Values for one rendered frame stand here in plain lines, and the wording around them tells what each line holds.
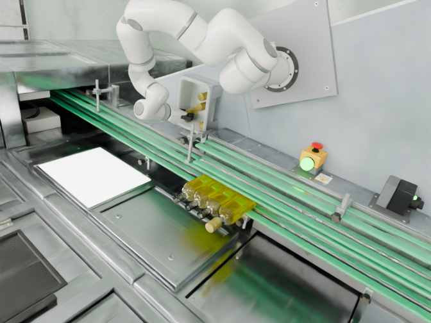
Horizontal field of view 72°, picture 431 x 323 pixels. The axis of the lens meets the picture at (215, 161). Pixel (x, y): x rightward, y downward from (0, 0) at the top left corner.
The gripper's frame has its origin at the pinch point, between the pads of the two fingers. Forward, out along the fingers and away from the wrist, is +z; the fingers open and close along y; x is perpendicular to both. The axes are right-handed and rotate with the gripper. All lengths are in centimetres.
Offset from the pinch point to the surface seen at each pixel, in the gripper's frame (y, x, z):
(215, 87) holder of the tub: 12.1, 15.7, -3.1
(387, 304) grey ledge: 99, -29, -1
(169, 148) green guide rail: 2.3, -15.3, -7.2
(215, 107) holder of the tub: 12.2, 7.8, 1.7
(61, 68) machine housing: -69, -2, -17
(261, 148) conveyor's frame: 38.8, 0.1, 1.4
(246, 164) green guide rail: 39.9, -5.4, -10.3
